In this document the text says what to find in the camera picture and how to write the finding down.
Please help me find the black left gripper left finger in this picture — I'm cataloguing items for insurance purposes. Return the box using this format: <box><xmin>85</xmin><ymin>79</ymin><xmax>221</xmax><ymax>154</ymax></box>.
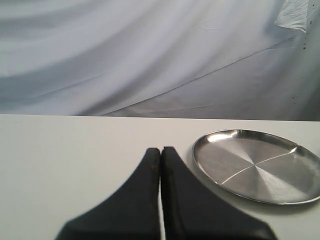
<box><xmin>56</xmin><ymin>148</ymin><xmax>160</xmax><ymax>240</ymax></box>

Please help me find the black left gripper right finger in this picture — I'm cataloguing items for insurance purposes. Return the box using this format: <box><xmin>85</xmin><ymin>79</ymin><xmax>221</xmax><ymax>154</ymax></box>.
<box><xmin>160</xmin><ymin>146</ymin><xmax>276</xmax><ymax>240</ymax></box>

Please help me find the round stainless steel plate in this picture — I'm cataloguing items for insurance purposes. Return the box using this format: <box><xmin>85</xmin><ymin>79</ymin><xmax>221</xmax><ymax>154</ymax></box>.
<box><xmin>191</xmin><ymin>129</ymin><xmax>320</xmax><ymax>206</ymax></box>

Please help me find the white backdrop cloth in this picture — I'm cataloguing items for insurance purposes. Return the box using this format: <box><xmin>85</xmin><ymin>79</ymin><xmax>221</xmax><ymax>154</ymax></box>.
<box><xmin>0</xmin><ymin>0</ymin><xmax>320</xmax><ymax>121</ymax></box>

